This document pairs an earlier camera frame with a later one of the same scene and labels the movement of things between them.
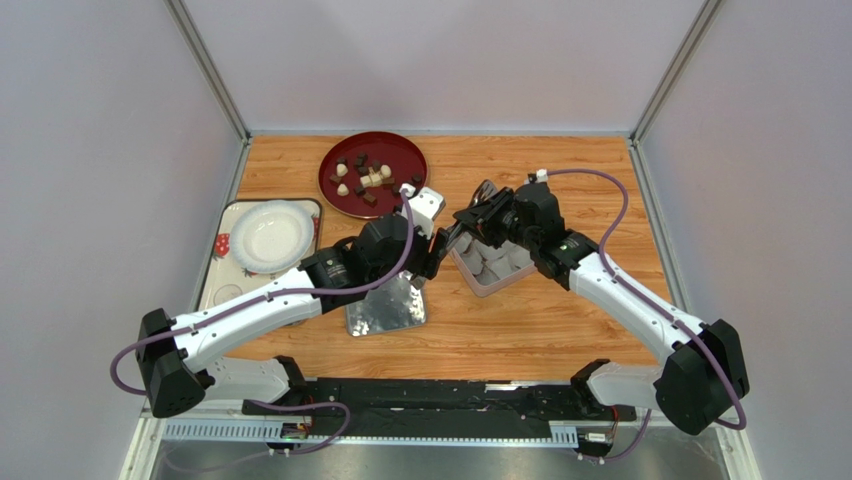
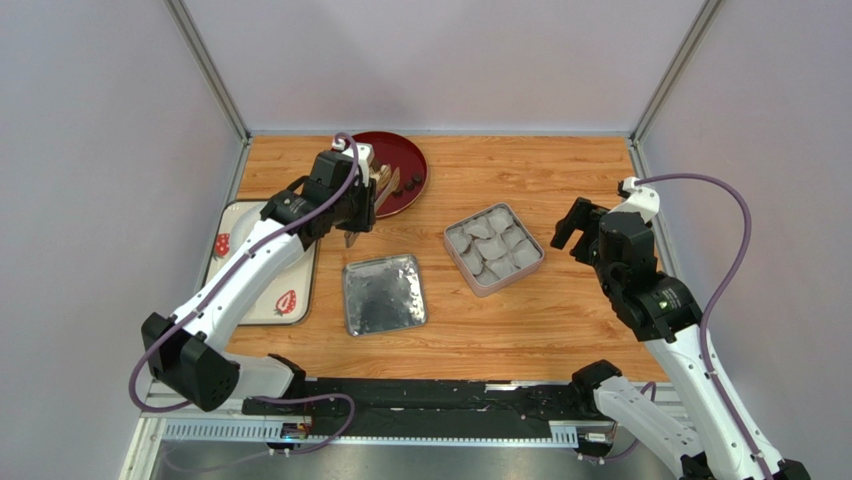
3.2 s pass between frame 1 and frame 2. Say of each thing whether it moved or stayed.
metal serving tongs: moved
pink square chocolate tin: stayed
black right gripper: moved
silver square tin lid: stayed
